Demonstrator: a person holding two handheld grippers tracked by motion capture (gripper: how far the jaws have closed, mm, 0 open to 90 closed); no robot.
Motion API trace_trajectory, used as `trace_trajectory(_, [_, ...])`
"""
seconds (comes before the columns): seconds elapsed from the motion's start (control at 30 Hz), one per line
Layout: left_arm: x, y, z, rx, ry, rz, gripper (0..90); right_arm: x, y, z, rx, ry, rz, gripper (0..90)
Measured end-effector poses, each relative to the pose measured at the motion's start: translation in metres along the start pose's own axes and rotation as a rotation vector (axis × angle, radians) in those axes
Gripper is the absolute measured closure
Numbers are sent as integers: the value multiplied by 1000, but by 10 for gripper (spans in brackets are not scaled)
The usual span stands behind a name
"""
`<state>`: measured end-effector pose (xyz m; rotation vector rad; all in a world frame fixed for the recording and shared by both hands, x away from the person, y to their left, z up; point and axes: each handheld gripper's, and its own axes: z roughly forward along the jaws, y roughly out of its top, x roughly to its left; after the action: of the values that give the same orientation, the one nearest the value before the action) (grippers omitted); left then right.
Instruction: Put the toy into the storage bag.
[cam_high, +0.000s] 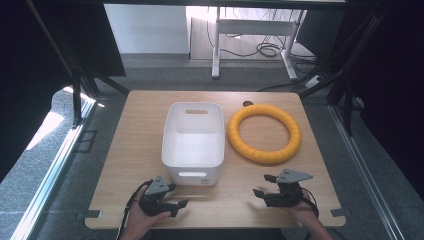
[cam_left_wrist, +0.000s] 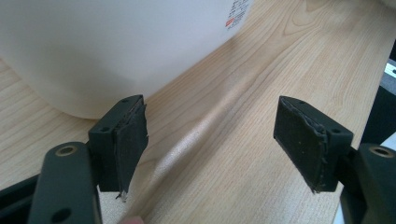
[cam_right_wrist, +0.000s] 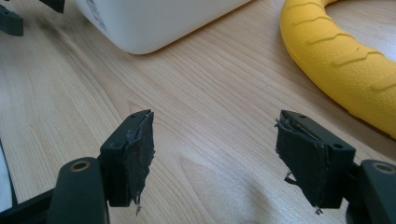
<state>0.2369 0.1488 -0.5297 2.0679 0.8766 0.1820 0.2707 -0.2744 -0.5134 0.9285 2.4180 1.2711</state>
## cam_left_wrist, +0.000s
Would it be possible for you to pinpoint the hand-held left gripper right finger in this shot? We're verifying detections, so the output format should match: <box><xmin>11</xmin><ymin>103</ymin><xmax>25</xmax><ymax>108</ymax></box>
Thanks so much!
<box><xmin>273</xmin><ymin>95</ymin><xmax>355</xmax><ymax>195</ymax></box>

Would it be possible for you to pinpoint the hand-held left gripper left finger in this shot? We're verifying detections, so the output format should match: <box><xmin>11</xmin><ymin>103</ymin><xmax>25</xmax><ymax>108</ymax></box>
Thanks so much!
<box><xmin>88</xmin><ymin>94</ymin><xmax>149</xmax><ymax>201</ymax></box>

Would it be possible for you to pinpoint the black object beside table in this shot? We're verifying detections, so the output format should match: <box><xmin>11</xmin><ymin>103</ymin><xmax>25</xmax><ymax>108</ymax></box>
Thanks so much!
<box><xmin>361</xmin><ymin>85</ymin><xmax>396</xmax><ymax>146</ymax></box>

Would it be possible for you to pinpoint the large white plastic container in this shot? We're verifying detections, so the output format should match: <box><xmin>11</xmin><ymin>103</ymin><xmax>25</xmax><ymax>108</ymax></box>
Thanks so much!
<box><xmin>0</xmin><ymin>0</ymin><xmax>255</xmax><ymax>120</ymax></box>

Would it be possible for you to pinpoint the white and green object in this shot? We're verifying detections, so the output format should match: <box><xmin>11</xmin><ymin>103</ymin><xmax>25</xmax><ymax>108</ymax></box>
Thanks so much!
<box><xmin>384</xmin><ymin>59</ymin><xmax>396</xmax><ymax>79</ymax></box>

